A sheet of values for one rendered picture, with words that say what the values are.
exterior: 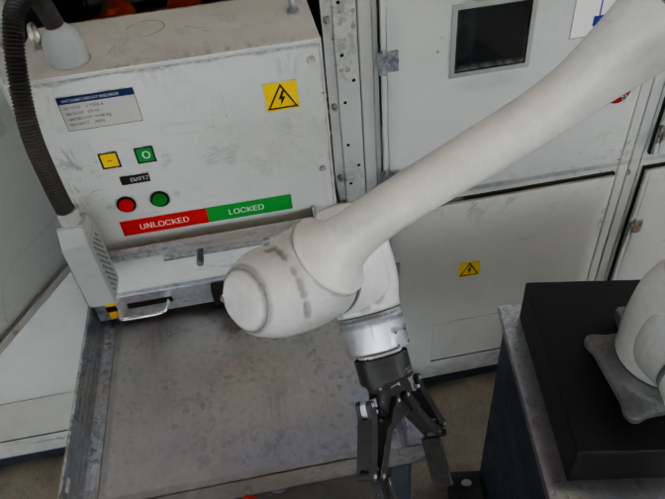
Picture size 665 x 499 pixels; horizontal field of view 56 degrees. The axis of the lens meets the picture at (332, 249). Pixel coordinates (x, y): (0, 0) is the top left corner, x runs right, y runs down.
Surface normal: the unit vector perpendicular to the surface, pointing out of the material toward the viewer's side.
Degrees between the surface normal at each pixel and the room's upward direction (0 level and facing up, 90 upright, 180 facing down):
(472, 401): 0
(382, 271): 61
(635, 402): 15
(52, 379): 90
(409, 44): 90
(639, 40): 80
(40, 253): 90
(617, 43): 69
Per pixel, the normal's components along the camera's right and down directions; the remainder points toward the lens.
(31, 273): 0.95, 0.14
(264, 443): -0.07, -0.73
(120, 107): 0.17, 0.66
